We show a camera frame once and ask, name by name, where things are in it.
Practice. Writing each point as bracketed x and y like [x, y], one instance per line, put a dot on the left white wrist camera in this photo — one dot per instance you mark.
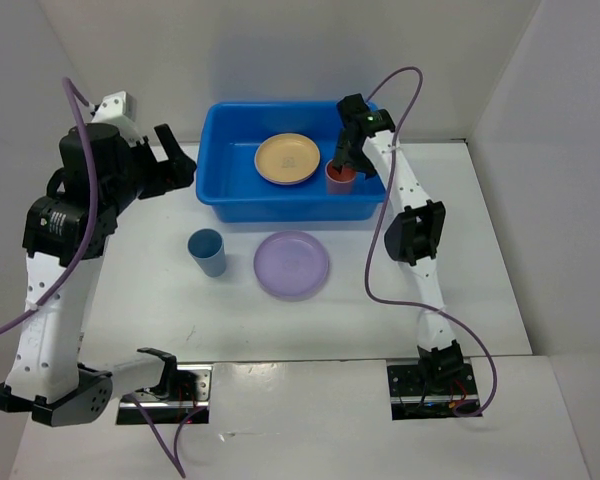
[116, 109]

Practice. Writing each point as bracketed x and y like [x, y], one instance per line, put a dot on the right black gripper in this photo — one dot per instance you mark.
[342, 156]

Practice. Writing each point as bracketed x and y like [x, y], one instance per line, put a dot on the purple plastic plate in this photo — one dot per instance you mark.
[291, 265]

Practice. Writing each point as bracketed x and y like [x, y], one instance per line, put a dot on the yellow plastic plate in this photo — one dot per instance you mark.
[286, 156]

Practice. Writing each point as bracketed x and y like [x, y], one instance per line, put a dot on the blue plastic cup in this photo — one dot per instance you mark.
[206, 247]

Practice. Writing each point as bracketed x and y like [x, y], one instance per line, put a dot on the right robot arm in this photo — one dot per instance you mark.
[367, 145]

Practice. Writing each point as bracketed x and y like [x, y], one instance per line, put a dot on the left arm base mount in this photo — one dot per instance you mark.
[188, 399]

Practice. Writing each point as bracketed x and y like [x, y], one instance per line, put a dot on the blue plastic bin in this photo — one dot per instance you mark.
[227, 179]

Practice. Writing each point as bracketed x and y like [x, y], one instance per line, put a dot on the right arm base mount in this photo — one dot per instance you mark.
[411, 399]

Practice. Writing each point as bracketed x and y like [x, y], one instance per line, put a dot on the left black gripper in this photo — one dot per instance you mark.
[177, 172]

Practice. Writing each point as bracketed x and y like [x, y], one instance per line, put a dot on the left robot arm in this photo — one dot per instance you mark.
[65, 239]

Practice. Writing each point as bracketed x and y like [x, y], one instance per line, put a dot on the red plastic cup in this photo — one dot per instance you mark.
[339, 182]

